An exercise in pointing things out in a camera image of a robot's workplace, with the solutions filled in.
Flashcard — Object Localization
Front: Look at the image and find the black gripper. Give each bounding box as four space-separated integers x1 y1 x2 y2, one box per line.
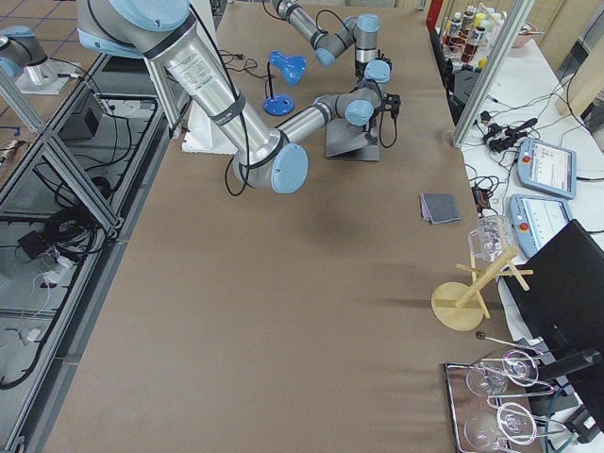
377 92 402 123
376 53 393 71

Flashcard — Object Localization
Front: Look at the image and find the grey laptop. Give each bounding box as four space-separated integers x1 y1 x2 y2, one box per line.
325 118 380 162

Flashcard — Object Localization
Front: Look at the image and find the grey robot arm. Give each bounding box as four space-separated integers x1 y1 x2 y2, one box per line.
271 1 392 83
76 1 392 193

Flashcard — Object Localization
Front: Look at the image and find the bottle rack with bottles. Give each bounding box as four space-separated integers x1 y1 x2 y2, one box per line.
437 1 506 69

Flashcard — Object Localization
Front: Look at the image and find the blue desk lamp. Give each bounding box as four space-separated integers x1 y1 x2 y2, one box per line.
261 50 309 117

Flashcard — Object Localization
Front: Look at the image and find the grey folded cloth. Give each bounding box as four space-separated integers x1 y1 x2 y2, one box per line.
419 193 461 225

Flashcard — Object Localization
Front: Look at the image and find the clear glass mug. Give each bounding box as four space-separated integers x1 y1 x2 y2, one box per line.
468 215 519 262

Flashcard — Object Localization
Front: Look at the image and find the blue teach pendant far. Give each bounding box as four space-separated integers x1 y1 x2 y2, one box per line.
516 139 578 200

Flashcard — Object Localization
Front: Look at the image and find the blue teach pendant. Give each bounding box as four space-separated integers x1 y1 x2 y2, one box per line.
509 194 573 258
516 139 578 200

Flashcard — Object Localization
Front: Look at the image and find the blue teach pendant near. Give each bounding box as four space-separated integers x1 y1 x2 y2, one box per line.
509 194 573 258

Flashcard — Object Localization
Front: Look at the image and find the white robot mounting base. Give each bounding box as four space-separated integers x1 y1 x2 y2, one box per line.
182 103 237 156

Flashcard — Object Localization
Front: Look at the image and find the wooden cup stand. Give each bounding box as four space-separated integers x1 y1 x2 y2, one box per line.
431 245 533 331

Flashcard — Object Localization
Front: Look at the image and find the black computer monitor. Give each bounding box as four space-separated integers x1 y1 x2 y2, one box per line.
503 220 603 428

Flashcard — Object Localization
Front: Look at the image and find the wine glass upper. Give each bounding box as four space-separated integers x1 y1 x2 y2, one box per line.
466 349 538 396

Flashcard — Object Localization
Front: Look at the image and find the wine glass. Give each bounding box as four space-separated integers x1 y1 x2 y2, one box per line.
463 402 537 452
466 349 538 396

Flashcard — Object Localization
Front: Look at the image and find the wine glass lower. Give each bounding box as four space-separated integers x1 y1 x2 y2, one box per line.
463 402 537 452

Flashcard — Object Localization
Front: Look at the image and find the black lamp power cable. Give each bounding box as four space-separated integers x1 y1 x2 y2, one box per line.
216 51 273 95

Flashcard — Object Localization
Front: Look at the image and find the aluminium frame post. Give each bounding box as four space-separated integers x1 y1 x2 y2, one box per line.
451 0 535 149

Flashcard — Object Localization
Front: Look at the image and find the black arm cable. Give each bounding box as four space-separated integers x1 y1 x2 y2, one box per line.
188 0 260 196

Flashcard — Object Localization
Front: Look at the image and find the wire glass rack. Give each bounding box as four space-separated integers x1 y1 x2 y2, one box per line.
443 345 570 452

